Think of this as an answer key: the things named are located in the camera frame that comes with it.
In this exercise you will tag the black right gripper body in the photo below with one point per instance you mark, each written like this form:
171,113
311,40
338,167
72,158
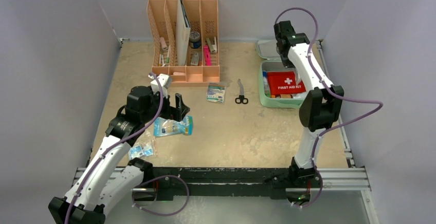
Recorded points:
280,45

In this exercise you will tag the blue cotton swab bag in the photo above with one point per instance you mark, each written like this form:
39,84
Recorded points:
165,127

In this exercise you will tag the red zipper pouch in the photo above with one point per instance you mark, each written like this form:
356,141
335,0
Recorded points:
284,82

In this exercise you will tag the brown bottle orange cap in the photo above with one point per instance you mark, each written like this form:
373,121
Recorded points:
282,96

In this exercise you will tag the small white bottle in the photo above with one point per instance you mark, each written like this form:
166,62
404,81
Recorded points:
300,96

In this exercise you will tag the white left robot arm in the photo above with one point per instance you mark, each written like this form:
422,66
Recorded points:
93,195

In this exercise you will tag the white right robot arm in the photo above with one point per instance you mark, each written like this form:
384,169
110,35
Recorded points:
321,107

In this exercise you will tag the mint green case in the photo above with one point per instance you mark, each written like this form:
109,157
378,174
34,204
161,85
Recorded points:
266,49

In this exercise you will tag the clear bag blue packets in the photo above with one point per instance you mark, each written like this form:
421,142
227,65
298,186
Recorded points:
142,149

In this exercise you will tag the peach desk organizer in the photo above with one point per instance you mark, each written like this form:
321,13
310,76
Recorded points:
203,16

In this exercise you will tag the small grey box organizer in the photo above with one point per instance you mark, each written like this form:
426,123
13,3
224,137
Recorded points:
195,59

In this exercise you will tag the pink tube in organizer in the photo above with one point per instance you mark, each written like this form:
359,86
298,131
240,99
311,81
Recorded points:
163,44

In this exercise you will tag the pink item in organizer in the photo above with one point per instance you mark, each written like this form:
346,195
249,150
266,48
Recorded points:
207,55

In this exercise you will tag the dark round jar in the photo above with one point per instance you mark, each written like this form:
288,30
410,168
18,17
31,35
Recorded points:
195,39

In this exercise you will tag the grey stapler in organizer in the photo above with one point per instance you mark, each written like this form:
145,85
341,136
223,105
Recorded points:
212,44

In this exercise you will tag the white board in organizer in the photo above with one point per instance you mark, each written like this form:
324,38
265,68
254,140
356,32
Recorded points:
183,29

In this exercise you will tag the black handled scissors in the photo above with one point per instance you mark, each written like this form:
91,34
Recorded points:
241,99

